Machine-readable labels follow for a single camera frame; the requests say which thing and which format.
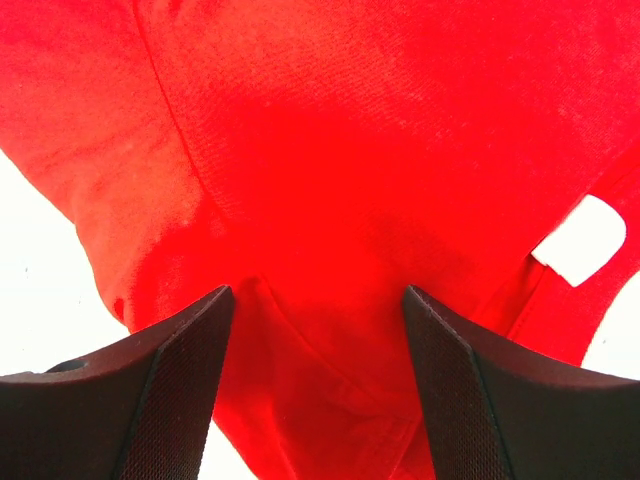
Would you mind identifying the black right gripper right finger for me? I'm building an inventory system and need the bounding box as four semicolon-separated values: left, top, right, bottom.
403;286;639;479

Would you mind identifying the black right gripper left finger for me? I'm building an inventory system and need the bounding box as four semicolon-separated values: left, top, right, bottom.
1;286;234;479

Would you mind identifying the red t shirt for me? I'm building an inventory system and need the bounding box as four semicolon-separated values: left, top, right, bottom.
1;1;639;479

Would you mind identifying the floral patterned table mat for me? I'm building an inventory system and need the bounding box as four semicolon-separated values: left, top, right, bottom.
1;151;639;480

